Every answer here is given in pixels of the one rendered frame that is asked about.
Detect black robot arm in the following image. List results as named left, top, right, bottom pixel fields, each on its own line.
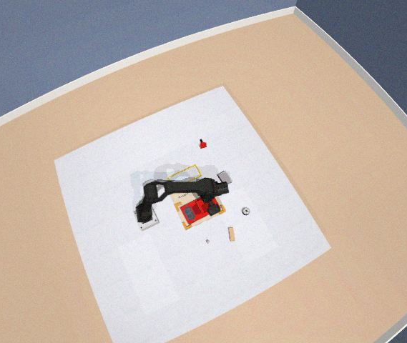
left=135, top=178, right=229, bottom=224

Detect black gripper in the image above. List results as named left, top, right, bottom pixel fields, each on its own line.
left=200, top=195, right=221, bottom=216

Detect tan flat bar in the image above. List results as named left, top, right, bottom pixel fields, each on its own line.
left=228, top=228, right=235, bottom=242

